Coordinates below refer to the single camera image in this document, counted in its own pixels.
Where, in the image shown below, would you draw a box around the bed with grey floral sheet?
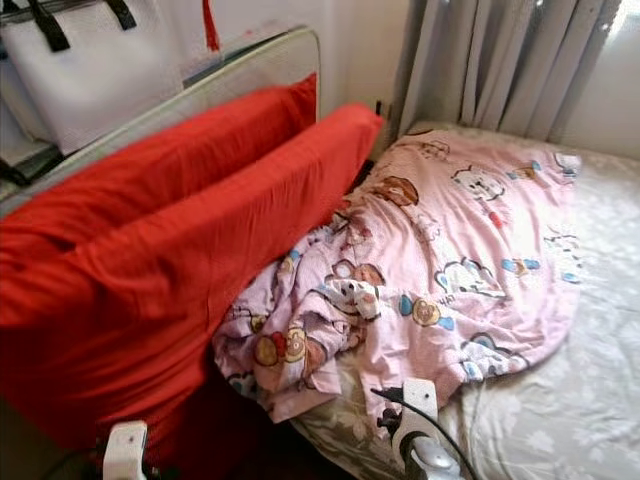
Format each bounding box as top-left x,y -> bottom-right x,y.
290,120 -> 640,480

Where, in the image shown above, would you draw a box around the pink cartoon print blanket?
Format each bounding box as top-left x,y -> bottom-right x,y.
212,125 -> 583,426

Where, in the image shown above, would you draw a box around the long red cushion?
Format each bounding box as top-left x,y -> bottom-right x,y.
0,72 -> 318,291
0,102 -> 386,479

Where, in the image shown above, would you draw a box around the grey pleated curtain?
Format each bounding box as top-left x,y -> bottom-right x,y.
395,0 -> 623,141

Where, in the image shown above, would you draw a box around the red hanging tassel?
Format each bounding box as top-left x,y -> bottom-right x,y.
200,0 -> 221,53

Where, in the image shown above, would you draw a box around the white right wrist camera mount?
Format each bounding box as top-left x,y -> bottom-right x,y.
390,378 -> 439,466

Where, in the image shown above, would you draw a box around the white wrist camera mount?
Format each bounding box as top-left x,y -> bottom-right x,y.
390,378 -> 439,466
102,420 -> 149,480

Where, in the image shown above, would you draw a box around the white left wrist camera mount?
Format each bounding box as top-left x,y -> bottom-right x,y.
102,420 -> 149,480

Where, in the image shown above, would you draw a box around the white tote bag black handles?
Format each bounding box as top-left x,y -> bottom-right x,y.
0,0 -> 186,186

